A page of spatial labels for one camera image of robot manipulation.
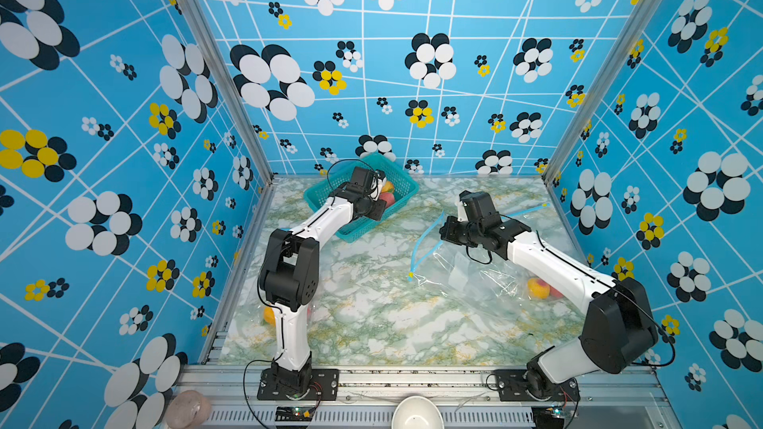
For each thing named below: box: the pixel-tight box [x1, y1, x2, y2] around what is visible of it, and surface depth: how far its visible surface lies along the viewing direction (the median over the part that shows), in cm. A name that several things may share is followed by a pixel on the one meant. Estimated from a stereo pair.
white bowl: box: [391, 395, 446, 429], surface depth 69 cm
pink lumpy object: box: [164, 390, 212, 429], surface depth 68 cm
